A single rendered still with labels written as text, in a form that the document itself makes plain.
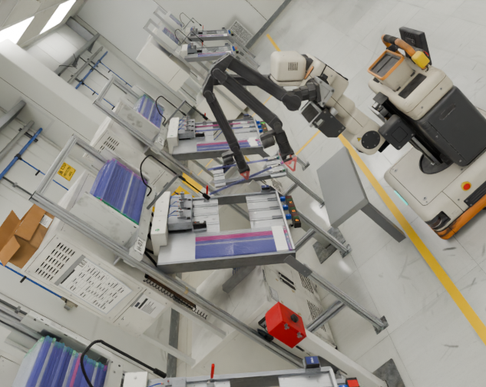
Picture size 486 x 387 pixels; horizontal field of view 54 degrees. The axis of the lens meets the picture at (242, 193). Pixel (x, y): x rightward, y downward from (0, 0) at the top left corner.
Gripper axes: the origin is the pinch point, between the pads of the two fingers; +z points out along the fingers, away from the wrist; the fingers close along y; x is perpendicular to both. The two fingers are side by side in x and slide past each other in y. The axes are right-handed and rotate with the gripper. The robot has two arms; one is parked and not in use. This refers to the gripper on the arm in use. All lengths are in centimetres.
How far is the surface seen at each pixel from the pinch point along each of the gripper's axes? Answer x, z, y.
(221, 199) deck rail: -19.8, 8.3, -1.9
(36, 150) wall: -178, 27, -262
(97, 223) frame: -83, -37, 40
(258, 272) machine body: -18, 37, 43
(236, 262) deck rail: -27, 3, 66
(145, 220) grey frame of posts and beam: -63, -19, 27
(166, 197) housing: -50, -10, -1
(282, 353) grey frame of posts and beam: -24, 68, 78
